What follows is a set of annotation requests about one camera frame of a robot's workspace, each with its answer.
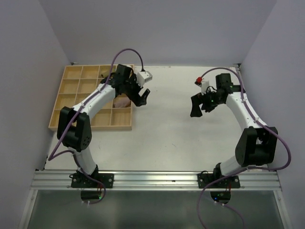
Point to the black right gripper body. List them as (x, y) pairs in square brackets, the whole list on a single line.
[(210, 100)]

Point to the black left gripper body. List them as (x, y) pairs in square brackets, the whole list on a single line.
[(131, 89)]

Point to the pink underwear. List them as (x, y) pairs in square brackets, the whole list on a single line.
[(122, 103)]

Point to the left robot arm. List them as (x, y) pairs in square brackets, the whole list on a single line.
[(74, 128)]

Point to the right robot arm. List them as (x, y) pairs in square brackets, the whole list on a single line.
[(257, 143)]

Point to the olive rolled underwear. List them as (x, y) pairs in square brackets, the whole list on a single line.
[(104, 73)]

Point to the wooden compartment tray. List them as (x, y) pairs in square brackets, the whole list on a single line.
[(78, 82)]

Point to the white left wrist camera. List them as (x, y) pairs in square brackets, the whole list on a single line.
[(143, 77)]

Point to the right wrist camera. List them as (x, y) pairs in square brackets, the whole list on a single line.
[(203, 84)]

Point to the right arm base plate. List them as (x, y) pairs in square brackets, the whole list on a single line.
[(218, 180)]

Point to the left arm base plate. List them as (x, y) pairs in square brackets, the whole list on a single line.
[(79, 180)]

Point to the aluminium mounting rail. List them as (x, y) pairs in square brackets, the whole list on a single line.
[(157, 181)]

